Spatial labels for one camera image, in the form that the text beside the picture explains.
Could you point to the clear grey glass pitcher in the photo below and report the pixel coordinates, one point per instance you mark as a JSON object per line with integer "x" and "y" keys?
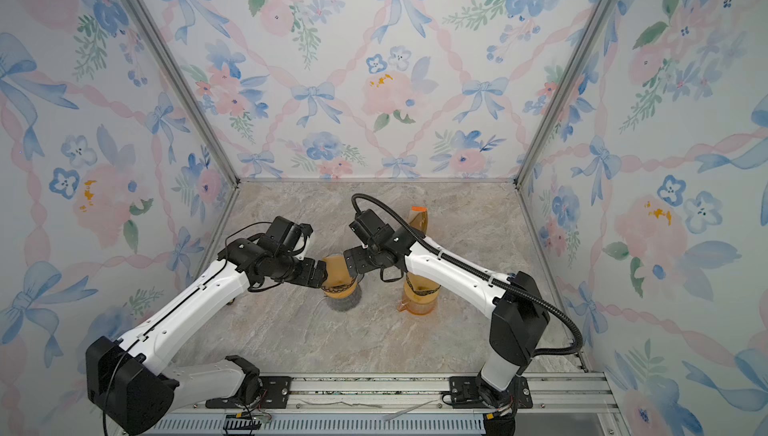
{"x": 346, "y": 303}

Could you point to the aluminium frame rail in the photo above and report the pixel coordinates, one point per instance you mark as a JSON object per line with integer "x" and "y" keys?
{"x": 410, "y": 404}

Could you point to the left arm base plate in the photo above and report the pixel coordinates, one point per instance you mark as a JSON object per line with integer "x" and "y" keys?
{"x": 266, "y": 392}

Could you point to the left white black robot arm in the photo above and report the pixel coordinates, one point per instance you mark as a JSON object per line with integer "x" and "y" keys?
{"x": 132, "y": 378}

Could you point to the orange glass carafe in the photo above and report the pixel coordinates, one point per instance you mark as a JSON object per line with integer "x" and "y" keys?
{"x": 418, "y": 302}

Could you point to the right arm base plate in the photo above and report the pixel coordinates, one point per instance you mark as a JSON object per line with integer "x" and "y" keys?
{"x": 471, "y": 392}

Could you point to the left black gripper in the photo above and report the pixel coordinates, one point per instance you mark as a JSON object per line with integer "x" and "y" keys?
{"x": 308, "y": 276}

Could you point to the orange coffee filter packet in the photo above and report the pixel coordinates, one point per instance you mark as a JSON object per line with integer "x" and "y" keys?
{"x": 418, "y": 219}

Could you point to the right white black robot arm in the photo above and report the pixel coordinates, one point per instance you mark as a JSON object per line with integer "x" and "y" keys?
{"x": 513, "y": 304}

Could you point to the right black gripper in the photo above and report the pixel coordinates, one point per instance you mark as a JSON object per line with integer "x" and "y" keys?
{"x": 357, "y": 255}

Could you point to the clear grey glass dripper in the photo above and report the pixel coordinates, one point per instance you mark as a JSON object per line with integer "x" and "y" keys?
{"x": 342, "y": 283}

